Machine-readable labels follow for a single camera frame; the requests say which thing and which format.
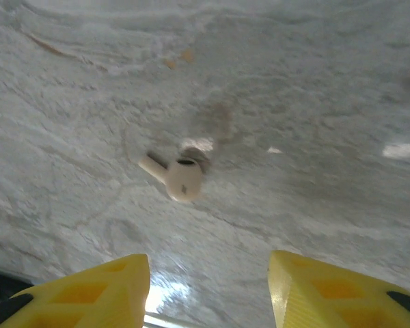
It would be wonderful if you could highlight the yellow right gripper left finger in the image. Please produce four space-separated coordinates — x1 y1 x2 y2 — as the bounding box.
0 253 150 328

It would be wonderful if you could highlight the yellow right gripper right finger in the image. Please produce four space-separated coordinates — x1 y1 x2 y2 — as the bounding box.
269 250 410 328

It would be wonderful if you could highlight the beige wireless earbud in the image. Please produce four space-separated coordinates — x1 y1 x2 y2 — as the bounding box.
137 155 203 203

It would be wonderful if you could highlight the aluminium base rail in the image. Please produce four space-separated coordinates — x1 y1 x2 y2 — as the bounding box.
143 312 206 328

